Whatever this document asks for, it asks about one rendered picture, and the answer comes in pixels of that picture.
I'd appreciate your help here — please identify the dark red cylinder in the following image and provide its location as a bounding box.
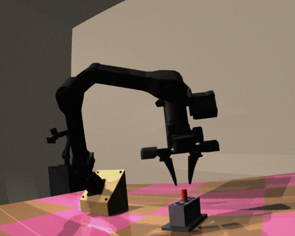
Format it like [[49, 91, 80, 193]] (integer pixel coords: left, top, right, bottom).
[[181, 189, 188, 201]]

